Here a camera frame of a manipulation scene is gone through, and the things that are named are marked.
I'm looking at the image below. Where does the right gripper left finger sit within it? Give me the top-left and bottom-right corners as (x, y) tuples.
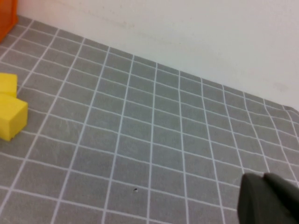
(237, 173), (295, 224)

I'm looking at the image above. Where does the grey checked table mat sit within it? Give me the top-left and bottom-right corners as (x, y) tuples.
(0, 15), (299, 224)

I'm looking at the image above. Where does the orange plastic cutlery holder crate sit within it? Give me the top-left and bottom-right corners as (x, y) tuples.
(0, 0), (19, 44)

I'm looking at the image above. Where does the yellow foam cube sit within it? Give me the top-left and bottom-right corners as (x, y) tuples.
(0, 92), (29, 142)
(0, 72), (18, 98)

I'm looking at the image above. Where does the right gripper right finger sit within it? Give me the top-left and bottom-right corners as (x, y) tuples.
(265, 172), (299, 224)

